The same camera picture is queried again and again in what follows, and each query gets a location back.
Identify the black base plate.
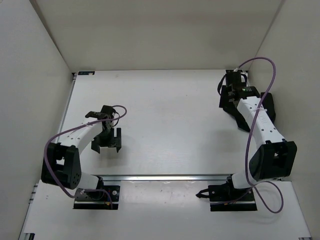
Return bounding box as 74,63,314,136
73,182,121,211
195,183,258,212

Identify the left corner label sticker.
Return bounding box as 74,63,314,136
77,71,95,76

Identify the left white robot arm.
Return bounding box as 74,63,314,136
41,105,122,199

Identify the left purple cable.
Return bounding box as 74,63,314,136
43,105,128,199

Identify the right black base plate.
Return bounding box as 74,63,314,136
195,183,258,212

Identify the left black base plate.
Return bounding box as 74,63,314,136
73,182,121,211

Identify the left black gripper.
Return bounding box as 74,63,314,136
91,125,121,153

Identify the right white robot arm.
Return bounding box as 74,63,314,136
217,70,297,200

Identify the aluminium table rail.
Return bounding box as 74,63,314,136
100,174,228,182

